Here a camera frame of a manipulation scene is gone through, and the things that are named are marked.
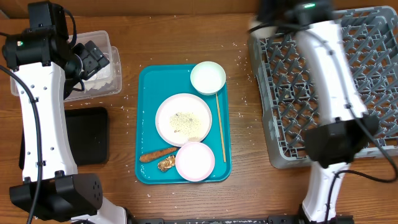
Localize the pale green bowl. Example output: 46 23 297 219
190 61 226 95

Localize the teal plastic serving tray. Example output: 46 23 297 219
135 64 232 184

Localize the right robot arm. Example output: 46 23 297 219
250 1 379 223

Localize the wooden chopstick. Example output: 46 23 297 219
215 93 226 163

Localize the small pink bowl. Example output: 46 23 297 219
175 142 215 182

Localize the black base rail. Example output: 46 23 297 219
136 215 305 224

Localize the clear plastic waste bin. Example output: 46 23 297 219
1 30 122 113

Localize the golden crumpled food scrap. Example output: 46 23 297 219
157 155 175 172

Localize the large white plate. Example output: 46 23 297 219
155 93 213 147

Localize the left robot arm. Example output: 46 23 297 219
2 1 134 224

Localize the white tissue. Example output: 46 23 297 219
84 53 113 91

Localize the black plastic tray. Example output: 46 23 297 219
18 106 110 170

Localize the grey dishwasher rack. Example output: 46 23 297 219
248 6 397 169

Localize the white plastic cup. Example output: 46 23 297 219
248 19 277 39

